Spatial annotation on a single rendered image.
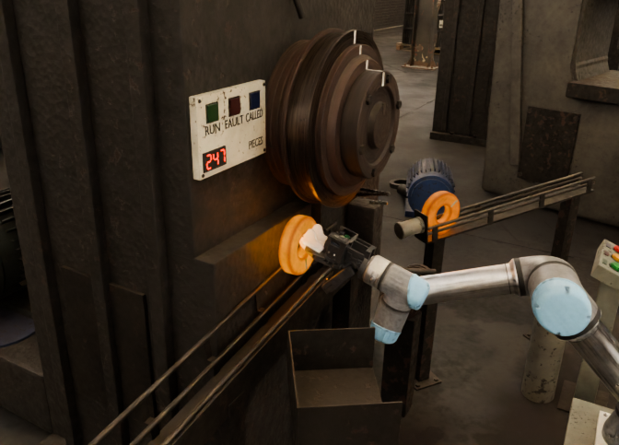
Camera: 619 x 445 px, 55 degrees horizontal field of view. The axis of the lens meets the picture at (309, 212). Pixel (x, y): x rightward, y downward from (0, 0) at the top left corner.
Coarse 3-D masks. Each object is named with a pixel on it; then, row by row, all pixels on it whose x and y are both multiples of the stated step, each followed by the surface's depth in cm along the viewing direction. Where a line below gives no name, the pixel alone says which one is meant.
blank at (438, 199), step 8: (440, 192) 207; (448, 192) 208; (432, 200) 204; (440, 200) 205; (448, 200) 207; (456, 200) 209; (424, 208) 206; (432, 208) 205; (448, 208) 210; (456, 208) 211; (432, 216) 206; (448, 216) 211; (456, 216) 212; (432, 224) 207; (440, 232) 211
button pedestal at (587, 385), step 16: (608, 240) 213; (608, 256) 202; (592, 272) 196; (608, 272) 193; (608, 288) 202; (608, 304) 204; (608, 320) 205; (576, 384) 233; (592, 384) 215; (560, 400) 224; (592, 400) 217
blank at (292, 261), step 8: (296, 216) 153; (304, 216) 154; (288, 224) 150; (296, 224) 150; (304, 224) 152; (312, 224) 156; (288, 232) 149; (296, 232) 149; (304, 232) 153; (280, 240) 149; (288, 240) 148; (296, 240) 150; (280, 248) 149; (288, 248) 148; (296, 248) 150; (280, 256) 149; (288, 256) 148; (296, 256) 151; (304, 256) 156; (280, 264) 151; (288, 264) 149; (296, 264) 152; (304, 264) 156; (288, 272) 153; (296, 272) 153; (304, 272) 157
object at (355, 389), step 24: (288, 336) 134; (312, 336) 138; (336, 336) 138; (360, 336) 139; (288, 360) 136; (312, 360) 140; (336, 360) 141; (360, 360) 142; (288, 384) 137; (312, 384) 137; (336, 384) 137; (360, 384) 137; (312, 408) 113; (336, 408) 114; (360, 408) 114; (384, 408) 115; (312, 432) 115; (336, 432) 116; (360, 432) 116; (384, 432) 117
